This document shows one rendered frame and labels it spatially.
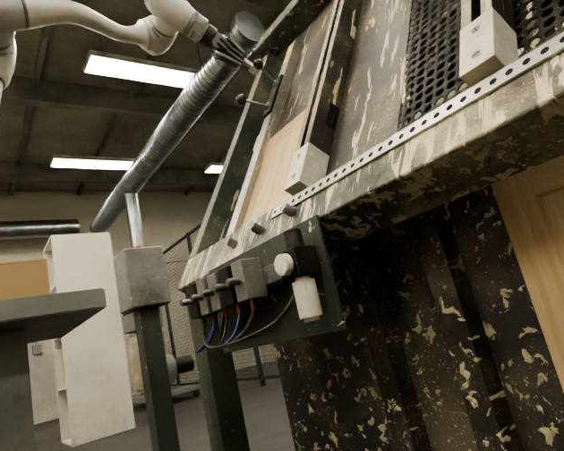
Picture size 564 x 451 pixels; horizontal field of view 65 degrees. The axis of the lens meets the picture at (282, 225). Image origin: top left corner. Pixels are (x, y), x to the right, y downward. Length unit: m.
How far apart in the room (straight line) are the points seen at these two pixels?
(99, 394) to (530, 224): 4.48
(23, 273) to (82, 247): 4.14
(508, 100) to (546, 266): 0.34
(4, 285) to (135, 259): 0.49
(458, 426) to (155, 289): 0.88
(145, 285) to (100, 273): 3.72
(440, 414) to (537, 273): 0.41
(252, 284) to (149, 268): 0.50
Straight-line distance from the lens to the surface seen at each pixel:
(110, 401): 4.99
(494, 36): 0.82
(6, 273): 0.99
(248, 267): 0.98
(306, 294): 0.89
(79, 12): 1.59
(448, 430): 1.16
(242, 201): 1.41
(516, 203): 0.95
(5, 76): 1.59
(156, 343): 1.40
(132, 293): 1.37
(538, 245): 0.94
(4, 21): 1.51
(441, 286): 1.00
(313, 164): 1.10
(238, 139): 1.83
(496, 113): 0.73
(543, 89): 0.70
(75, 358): 4.93
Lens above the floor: 0.59
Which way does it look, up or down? 13 degrees up
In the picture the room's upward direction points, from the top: 13 degrees counter-clockwise
